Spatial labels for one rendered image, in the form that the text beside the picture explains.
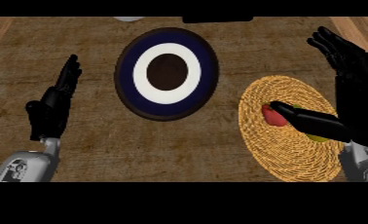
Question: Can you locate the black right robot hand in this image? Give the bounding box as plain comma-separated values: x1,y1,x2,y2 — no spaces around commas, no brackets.
269,25,368,147

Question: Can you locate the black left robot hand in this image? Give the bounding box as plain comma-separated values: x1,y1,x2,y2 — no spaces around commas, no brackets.
25,54,83,142

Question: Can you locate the round woven wicker placemat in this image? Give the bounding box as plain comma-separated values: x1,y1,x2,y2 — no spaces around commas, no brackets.
237,75,346,183

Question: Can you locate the blue and white round plate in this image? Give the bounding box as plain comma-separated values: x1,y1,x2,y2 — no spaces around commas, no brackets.
114,26,222,122

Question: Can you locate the white round object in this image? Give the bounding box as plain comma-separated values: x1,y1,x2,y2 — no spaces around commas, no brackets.
113,16,145,22

